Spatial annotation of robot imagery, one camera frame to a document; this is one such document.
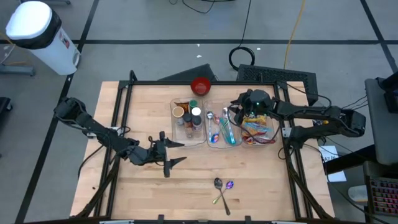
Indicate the white computer mouse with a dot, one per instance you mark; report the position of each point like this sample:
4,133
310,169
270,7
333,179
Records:
357,193

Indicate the black electronic device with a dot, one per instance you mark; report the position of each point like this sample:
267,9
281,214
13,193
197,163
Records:
391,99

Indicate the white trash can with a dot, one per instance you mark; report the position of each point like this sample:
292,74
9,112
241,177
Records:
31,21

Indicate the white paper sheet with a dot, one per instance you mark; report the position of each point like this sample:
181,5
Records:
329,152

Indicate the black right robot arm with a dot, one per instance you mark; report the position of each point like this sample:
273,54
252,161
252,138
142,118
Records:
311,113

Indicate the green-lid spice jar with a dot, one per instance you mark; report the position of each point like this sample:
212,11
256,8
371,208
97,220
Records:
193,103

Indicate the brown taco mix packet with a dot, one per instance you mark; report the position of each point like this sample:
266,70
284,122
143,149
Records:
184,106

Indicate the black spoon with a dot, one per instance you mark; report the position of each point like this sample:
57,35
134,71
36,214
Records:
218,182

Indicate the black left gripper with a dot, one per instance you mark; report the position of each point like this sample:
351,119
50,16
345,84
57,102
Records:
152,154

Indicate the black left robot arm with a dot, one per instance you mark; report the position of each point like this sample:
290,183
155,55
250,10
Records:
93,126

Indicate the black wheeled base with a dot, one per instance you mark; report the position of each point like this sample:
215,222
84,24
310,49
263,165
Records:
4,104

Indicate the clear plastic bin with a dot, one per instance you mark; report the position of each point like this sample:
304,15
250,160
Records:
275,137
237,137
177,137

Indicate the tan-lid spice jar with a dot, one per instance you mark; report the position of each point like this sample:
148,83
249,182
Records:
178,112

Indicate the black desk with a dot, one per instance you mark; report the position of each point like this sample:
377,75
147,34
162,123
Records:
348,160

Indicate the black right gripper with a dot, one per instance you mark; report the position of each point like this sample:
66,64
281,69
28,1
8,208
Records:
256,102

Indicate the blue ramen packet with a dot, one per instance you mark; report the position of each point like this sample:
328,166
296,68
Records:
256,127

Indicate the black flat panel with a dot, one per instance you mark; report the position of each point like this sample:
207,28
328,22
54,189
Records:
192,74

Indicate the purple-label jar black lid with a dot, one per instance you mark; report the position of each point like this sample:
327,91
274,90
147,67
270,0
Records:
196,122

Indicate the red ramen packet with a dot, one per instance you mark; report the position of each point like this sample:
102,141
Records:
262,140

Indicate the grey metal base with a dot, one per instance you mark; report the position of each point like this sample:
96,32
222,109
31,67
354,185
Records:
18,71

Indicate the small cork-stoppered glass jar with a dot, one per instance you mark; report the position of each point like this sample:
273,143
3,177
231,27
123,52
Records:
189,133

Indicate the red lacquer bowl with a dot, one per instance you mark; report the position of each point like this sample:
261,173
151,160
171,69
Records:
200,86

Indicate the black plastic clip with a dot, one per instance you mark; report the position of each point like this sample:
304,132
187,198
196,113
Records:
247,218
160,218

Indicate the silver spoon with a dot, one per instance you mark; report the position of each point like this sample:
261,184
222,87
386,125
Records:
210,115

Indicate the silver metal bracket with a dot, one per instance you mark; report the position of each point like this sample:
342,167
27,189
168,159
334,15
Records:
286,132

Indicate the purple-bowled iridescent spoon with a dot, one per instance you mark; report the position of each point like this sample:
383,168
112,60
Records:
229,185

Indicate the backlit keyboard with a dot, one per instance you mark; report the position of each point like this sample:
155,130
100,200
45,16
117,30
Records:
384,196

